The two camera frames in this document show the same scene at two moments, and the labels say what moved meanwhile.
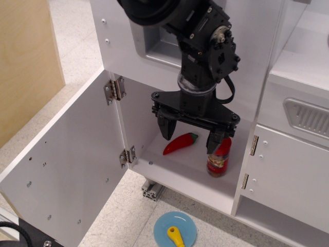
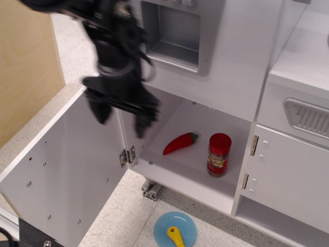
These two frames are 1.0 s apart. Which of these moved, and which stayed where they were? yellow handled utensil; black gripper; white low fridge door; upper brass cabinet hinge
Moved: black gripper
Stayed: white low fridge door; upper brass cabinet hinge; yellow handled utensil
